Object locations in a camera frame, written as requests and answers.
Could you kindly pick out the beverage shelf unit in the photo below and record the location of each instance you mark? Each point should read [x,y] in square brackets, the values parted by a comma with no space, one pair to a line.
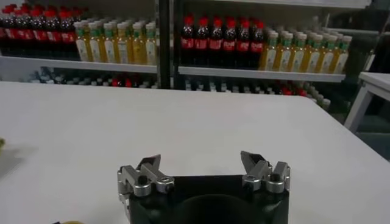
[259,74]
[76,64]

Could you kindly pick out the empty white side table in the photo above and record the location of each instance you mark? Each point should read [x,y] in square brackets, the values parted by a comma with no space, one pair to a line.
[376,83]

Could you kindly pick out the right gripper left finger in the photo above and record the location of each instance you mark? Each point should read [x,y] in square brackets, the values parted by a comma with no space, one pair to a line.
[140,181]

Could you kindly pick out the light green t-shirt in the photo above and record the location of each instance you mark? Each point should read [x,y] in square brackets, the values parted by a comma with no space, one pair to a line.
[1,143]

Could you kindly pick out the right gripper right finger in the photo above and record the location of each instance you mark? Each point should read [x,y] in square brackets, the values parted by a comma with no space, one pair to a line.
[268,178]

